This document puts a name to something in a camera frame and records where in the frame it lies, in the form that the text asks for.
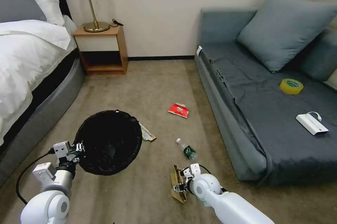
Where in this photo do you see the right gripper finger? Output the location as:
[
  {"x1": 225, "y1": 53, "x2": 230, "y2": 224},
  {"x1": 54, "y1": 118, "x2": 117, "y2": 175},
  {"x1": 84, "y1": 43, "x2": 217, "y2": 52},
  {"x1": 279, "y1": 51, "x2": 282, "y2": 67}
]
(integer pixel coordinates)
[
  {"x1": 172, "y1": 183, "x2": 186, "y2": 195},
  {"x1": 181, "y1": 167, "x2": 193, "y2": 180}
]

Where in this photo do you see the brown cardboard scrap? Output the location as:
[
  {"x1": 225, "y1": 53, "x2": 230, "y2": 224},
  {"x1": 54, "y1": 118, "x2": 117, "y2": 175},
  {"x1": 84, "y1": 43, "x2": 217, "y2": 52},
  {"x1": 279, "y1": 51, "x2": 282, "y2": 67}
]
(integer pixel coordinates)
[{"x1": 170, "y1": 165, "x2": 189, "y2": 205}]

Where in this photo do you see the black round trash bin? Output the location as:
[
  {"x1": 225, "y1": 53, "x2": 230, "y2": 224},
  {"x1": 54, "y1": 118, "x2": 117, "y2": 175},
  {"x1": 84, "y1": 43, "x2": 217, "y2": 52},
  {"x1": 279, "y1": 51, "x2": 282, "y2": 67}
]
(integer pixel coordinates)
[{"x1": 74, "y1": 109, "x2": 143, "y2": 176}]

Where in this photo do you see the plastic bottle green label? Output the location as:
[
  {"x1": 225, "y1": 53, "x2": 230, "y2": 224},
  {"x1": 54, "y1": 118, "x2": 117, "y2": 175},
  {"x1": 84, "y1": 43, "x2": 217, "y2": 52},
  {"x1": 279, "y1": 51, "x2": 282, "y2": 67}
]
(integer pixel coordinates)
[{"x1": 176, "y1": 137, "x2": 197, "y2": 160}]

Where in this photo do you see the yellow green wrapper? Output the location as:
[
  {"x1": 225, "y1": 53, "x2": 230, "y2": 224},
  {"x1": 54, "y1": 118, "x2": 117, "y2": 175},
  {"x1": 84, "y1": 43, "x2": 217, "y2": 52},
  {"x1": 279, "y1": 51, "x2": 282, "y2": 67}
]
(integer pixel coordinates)
[{"x1": 139, "y1": 122, "x2": 157, "y2": 143}]

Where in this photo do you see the grey bed base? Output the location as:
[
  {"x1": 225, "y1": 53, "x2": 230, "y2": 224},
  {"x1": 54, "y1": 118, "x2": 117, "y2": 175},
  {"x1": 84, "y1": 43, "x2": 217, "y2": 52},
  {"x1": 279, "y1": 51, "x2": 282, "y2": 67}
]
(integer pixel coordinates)
[{"x1": 0, "y1": 48, "x2": 86, "y2": 186}]

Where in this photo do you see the red snack wrapper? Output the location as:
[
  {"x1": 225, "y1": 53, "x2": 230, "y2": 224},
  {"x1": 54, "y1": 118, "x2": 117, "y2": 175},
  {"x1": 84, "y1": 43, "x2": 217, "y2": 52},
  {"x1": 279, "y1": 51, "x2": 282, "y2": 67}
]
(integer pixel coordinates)
[{"x1": 168, "y1": 101, "x2": 191, "y2": 119}]

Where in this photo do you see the grey blue sofa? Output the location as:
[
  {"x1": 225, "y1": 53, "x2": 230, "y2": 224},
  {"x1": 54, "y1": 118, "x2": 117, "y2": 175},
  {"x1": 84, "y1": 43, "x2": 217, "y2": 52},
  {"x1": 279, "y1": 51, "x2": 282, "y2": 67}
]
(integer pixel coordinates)
[{"x1": 194, "y1": 8, "x2": 337, "y2": 186}]

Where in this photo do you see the white duvet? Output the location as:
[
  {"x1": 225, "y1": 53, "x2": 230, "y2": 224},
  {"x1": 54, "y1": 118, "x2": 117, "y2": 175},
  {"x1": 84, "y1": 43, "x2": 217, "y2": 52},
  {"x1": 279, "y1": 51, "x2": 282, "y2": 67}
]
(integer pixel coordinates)
[{"x1": 0, "y1": 19, "x2": 79, "y2": 145}]

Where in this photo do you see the wooden nightstand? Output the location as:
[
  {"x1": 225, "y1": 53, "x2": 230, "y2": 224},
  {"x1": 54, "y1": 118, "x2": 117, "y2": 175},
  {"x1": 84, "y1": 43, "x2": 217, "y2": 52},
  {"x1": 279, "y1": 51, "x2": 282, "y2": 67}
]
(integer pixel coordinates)
[{"x1": 73, "y1": 25, "x2": 129, "y2": 76}]

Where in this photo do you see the black baseboard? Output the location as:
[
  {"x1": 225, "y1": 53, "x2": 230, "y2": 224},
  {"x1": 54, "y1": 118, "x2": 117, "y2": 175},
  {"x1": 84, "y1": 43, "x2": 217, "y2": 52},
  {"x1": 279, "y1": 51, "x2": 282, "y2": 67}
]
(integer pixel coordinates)
[{"x1": 128, "y1": 55, "x2": 196, "y2": 61}]

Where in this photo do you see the brass table lamp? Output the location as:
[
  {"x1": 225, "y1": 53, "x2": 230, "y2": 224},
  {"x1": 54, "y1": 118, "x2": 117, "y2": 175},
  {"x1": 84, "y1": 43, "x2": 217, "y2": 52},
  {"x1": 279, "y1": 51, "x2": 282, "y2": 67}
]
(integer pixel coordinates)
[{"x1": 61, "y1": 0, "x2": 111, "y2": 33}]

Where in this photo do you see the yellow tape roll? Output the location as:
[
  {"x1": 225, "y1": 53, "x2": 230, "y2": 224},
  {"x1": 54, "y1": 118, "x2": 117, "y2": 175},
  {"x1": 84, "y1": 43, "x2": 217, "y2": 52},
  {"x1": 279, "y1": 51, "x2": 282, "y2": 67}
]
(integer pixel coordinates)
[{"x1": 279, "y1": 78, "x2": 304, "y2": 95}]

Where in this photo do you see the white power bank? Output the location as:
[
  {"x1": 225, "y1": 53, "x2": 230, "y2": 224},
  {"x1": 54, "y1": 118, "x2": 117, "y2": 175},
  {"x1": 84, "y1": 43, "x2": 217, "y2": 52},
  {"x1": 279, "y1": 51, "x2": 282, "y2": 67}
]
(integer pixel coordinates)
[{"x1": 295, "y1": 111, "x2": 330, "y2": 136}]

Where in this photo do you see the black headboard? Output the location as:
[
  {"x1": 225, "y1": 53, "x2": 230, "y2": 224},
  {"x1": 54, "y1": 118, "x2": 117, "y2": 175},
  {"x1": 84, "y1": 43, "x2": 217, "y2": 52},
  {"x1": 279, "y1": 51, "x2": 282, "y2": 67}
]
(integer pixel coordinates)
[{"x1": 54, "y1": 0, "x2": 73, "y2": 21}]

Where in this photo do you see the large blue square cushion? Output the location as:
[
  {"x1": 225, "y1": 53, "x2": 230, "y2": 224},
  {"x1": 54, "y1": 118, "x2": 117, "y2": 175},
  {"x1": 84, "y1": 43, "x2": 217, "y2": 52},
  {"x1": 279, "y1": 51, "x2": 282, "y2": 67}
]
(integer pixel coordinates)
[{"x1": 237, "y1": 0, "x2": 337, "y2": 74}]

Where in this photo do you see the dark blue sofa cushion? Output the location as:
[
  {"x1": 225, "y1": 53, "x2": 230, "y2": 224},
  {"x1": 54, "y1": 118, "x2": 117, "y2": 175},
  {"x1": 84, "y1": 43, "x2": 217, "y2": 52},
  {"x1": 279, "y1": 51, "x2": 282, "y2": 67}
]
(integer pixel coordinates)
[{"x1": 299, "y1": 28, "x2": 337, "y2": 82}]

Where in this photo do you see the beige cushion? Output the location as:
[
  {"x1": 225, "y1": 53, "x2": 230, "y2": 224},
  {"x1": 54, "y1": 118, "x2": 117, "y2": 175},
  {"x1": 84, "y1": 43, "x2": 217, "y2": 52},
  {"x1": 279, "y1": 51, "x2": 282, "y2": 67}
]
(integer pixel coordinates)
[{"x1": 323, "y1": 69, "x2": 337, "y2": 92}]

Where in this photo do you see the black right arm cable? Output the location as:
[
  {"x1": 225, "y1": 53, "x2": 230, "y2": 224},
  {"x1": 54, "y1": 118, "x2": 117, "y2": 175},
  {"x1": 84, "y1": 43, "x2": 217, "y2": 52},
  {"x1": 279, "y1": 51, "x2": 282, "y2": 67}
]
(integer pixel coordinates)
[{"x1": 199, "y1": 164, "x2": 229, "y2": 194}]

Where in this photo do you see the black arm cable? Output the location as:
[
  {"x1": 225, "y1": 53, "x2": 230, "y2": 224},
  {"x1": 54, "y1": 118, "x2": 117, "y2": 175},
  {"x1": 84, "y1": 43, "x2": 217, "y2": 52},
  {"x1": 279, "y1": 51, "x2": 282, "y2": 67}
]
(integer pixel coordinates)
[
  {"x1": 199, "y1": 164, "x2": 229, "y2": 194},
  {"x1": 15, "y1": 148, "x2": 57, "y2": 205}
]

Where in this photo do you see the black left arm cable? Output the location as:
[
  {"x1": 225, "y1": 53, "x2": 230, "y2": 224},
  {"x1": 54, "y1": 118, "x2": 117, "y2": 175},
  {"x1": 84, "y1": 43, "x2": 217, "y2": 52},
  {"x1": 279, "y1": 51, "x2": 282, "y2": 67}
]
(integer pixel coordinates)
[{"x1": 15, "y1": 148, "x2": 57, "y2": 205}]

